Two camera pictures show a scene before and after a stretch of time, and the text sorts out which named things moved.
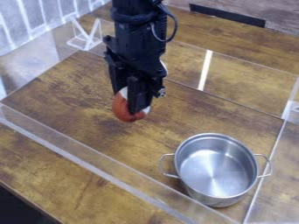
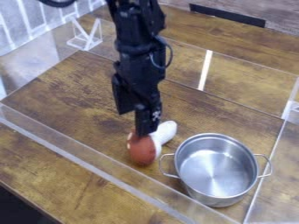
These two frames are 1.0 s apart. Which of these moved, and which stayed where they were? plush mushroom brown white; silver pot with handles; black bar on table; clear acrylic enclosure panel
Moved: plush mushroom brown white
Stayed: clear acrylic enclosure panel; black bar on table; silver pot with handles
